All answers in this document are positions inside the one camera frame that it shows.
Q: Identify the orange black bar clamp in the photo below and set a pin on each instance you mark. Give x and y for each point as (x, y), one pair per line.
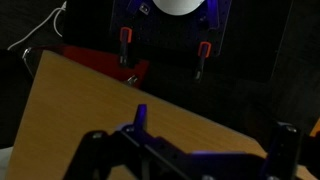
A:
(202, 56)
(125, 43)

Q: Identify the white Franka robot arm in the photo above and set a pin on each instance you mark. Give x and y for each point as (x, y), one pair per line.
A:
(178, 6)

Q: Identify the dark perforated mounting plate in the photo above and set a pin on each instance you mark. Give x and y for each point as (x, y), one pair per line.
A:
(166, 33)

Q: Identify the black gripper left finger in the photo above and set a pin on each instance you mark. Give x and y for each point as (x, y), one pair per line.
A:
(133, 156)

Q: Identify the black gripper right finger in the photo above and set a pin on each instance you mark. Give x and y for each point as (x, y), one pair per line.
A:
(283, 153)

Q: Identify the red floor mat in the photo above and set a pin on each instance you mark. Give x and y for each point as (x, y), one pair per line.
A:
(100, 63)

